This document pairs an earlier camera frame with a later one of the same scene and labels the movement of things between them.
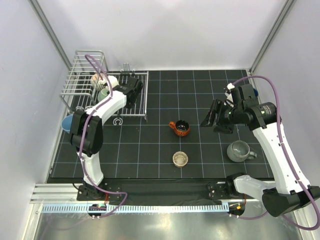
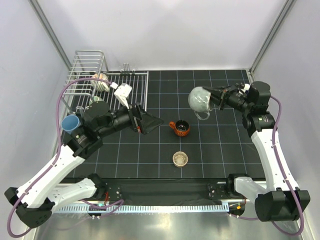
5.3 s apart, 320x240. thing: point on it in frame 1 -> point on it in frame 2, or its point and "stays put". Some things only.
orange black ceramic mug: [182, 127] stays put
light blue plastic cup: [67, 122] stays put
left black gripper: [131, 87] -> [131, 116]
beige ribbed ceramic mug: [97, 81] stays put
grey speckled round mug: [239, 151] -> [198, 99]
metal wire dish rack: [89, 82] stays put
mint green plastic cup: [102, 94] -> [96, 99]
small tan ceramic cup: [180, 159] stays put
